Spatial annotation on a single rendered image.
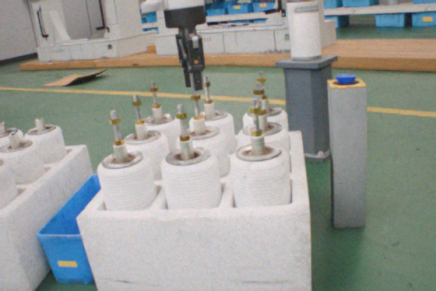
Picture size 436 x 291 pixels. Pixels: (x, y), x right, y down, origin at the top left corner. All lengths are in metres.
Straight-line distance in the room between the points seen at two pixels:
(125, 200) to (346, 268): 0.42
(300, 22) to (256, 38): 1.88
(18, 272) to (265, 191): 0.51
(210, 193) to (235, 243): 0.09
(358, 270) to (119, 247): 0.44
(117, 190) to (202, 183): 0.14
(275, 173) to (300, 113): 0.62
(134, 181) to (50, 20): 4.75
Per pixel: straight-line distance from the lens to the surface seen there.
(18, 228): 0.87
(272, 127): 0.80
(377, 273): 0.82
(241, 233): 0.67
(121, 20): 4.21
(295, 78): 1.24
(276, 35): 3.01
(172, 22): 0.75
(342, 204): 0.92
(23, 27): 7.69
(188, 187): 0.68
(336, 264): 0.84
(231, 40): 3.22
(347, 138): 0.86
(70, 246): 0.84
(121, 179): 0.71
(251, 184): 0.66
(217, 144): 0.79
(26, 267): 0.90
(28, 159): 0.97
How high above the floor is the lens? 0.50
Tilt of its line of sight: 19 degrees down
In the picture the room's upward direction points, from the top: 7 degrees counter-clockwise
